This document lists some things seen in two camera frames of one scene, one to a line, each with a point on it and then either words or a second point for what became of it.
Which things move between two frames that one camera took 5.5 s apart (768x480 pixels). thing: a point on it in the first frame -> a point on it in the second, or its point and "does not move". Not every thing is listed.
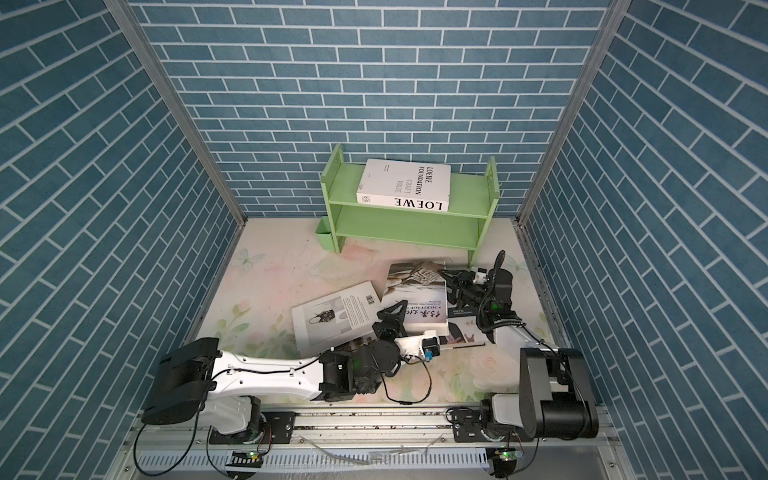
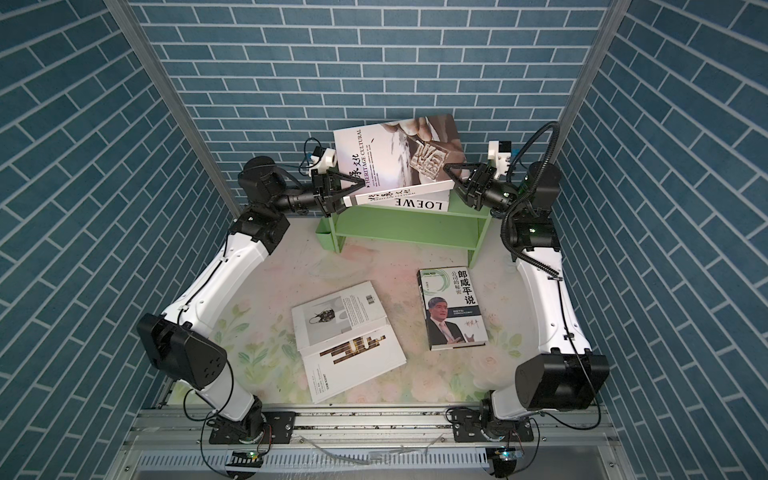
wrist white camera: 481,276 -> 500,151
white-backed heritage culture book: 423,286 -> 399,159
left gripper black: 395,329 -> 326,197
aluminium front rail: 369,429 does not move
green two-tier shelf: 472,198 does not move
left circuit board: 247,459 does not move
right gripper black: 458,284 -> 482,180
